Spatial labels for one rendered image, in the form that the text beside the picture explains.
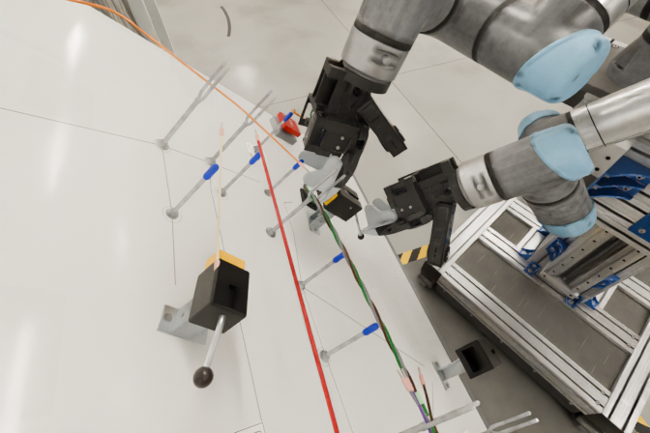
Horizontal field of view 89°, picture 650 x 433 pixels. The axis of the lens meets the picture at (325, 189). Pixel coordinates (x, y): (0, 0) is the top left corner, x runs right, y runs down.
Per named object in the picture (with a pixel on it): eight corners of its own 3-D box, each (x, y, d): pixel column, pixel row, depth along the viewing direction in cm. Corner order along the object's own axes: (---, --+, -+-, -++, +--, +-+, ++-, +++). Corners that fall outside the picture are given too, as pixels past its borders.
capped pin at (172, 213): (175, 209, 38) (221, 160, 34) (179, 219, 37) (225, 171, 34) (163, 208, 36) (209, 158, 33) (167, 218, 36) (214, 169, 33)
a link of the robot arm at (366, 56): (397, 37, 44) (421, 60, 38) (381, 70, 47) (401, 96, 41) (346, 17, 41) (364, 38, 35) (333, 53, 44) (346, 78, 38)
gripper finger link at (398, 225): (381, 220, 62) (424, 206, 56) (385, 229, 62) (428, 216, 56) (370, 230, 58) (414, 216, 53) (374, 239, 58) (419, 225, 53)
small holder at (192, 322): (132, 407, 23) (191, 365, 21) (165, 295, 30) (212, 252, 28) (192, 418, 26) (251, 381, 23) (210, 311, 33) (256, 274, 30)
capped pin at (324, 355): (320, 361, 39) (376, 330, 36) (318, 349, 40) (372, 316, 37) (329, 363, 40) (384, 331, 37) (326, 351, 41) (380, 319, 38)
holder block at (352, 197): (345, 222, 58) (363, 209, 56) (323, 209, 55) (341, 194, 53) (340, 205, 61) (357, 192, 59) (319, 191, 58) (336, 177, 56)
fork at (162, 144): (154, 137, 43) (220, 54, 37) (168, 142, 44) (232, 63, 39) (155, 147, 42) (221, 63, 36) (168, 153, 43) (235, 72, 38)
